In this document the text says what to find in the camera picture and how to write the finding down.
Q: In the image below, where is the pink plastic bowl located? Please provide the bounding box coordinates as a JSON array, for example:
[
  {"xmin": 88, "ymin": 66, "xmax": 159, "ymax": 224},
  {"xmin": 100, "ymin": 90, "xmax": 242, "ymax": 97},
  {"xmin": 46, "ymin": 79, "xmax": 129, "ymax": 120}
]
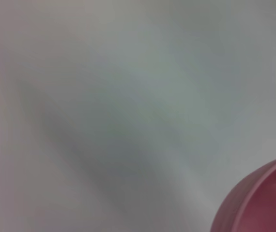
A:
[{"xmin": 210, "ymin": 154, "xmax": 276, "ymax": 232}]

